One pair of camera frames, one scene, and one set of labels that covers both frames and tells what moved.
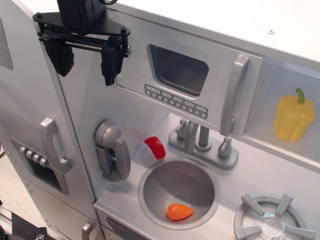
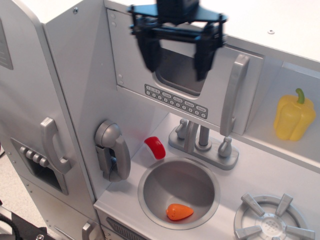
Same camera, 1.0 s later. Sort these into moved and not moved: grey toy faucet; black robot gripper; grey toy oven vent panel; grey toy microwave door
Moved: black robot gripper
Not moved: grey toy microwave door; grey toy oven vent panel; grey toy faucet
